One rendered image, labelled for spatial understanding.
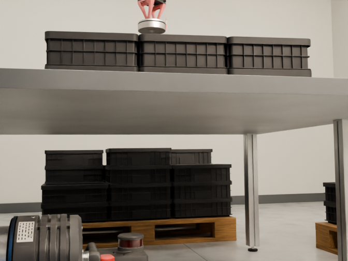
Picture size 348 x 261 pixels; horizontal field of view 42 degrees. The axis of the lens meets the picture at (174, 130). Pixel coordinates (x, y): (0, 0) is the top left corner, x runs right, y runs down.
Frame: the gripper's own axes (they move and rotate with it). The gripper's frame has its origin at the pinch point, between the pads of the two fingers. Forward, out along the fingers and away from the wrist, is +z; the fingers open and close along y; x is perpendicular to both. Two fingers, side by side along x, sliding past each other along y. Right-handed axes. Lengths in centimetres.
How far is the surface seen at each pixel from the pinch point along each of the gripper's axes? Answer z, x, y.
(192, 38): 12.5, 22.7, 6.7
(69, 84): 39, 35, 70
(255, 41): 12.8, 38.0, -8.6
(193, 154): 45, -81, -149
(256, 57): 18.2, 37.4, -9.8
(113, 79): 37, 41, 63
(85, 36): 13.2, -2.0, 31.5
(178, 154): 45, -89, -140
